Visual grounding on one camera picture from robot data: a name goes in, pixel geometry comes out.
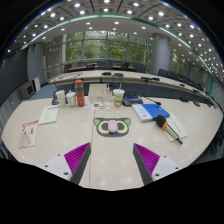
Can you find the pink computer mouse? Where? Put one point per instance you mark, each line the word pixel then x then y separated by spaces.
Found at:
pixel 112 126

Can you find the colourful sticker sheet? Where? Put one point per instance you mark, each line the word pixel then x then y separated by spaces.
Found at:
pixel 96 106

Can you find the ceiling lights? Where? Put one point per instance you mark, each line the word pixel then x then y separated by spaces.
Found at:
pixel 77 5

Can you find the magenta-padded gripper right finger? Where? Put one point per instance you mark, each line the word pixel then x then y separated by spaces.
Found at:
pixel 148 160

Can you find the pale yellow booklet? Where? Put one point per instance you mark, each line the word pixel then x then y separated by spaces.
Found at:
pixel 49 115

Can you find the dark office chairs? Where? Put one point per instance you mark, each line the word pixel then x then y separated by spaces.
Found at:
pixel 163 72

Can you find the white paper cup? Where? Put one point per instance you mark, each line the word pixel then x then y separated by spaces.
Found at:
pixel 61 99

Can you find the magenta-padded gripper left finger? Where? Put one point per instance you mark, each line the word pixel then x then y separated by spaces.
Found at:
pixel 76 159

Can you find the cream cardboard box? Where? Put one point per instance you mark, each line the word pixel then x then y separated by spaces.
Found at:
pixel 99 92

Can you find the green printed paper drink cup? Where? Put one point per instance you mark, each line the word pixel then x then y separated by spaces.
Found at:
pixel 118 98

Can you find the blue and white book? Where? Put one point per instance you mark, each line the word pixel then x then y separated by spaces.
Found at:
pixel 150 111

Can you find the black handheld microphone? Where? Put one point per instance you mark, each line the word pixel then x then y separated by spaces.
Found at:
pixel 160 121

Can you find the red drink bottle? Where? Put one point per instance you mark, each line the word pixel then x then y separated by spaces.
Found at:
pixel 80 95

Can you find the pale green paper sheet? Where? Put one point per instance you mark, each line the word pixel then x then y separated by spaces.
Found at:
pixel 178 125

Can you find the white lidded mug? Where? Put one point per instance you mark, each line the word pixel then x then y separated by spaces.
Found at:
pixel 71 100

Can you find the red and white magazine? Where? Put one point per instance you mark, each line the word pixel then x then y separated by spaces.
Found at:
pixel 28 133

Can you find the cat-face mouse pad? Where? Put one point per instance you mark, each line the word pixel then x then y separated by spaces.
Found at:
pixel 100 128

